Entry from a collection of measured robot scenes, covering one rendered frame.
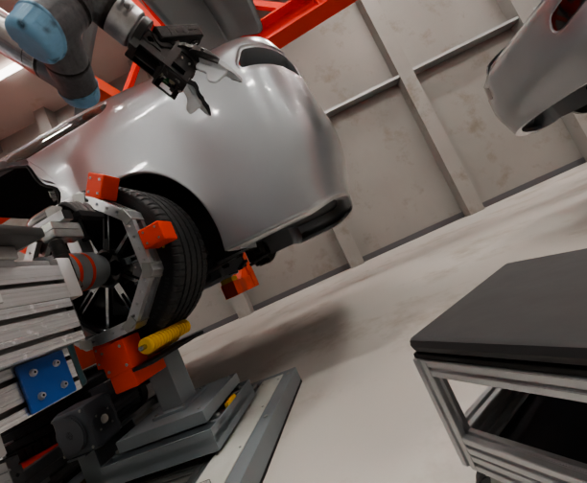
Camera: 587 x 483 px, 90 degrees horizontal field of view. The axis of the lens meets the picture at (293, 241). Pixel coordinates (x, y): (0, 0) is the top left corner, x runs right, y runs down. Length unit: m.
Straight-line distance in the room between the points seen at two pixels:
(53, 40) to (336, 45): 7.60
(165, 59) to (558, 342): 0.76
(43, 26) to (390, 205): 6.51
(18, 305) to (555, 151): 8.44
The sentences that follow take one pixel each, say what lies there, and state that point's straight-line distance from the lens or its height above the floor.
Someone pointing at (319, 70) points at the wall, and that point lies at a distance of 7.79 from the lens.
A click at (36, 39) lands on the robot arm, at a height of 1.03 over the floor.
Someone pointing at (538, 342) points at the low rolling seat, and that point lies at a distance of 0.49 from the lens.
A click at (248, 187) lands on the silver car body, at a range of 1.37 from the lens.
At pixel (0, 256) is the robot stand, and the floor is 0.78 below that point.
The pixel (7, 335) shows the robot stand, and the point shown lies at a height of 0.64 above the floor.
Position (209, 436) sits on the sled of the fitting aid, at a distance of 1.23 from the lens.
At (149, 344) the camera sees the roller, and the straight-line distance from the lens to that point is 1.20.
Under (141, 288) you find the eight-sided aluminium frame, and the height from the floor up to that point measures 0.70.
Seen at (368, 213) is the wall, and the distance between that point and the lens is 6.72.
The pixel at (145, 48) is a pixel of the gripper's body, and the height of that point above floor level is 1.04.
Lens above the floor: 0.55
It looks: 4 degrees up
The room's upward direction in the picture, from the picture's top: 25 degrees counter-clockwise
